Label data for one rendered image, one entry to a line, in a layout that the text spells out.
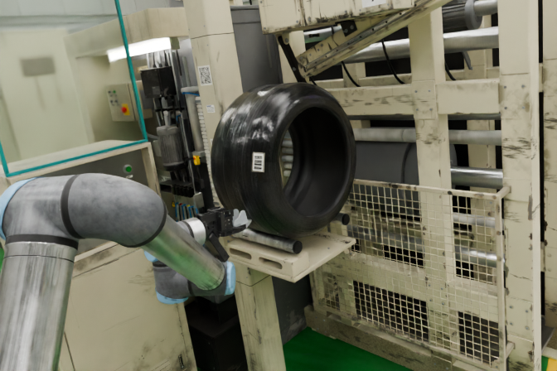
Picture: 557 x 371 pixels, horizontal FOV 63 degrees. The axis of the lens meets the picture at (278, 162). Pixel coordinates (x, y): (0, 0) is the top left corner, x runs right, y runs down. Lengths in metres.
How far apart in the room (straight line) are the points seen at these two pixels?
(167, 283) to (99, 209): 0.58
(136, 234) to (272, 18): 1.24
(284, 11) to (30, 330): 1.40
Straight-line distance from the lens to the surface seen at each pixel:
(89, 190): 0.84
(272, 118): 1.46
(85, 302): 2.00
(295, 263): 1.61
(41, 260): 0.86
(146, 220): 0.86
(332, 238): 1.89
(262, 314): 2.10
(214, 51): 1.79
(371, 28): 1.77
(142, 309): 2.12
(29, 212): 0.88
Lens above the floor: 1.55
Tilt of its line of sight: 13 degrees down
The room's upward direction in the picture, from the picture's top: 8 degrees counter-clockwise
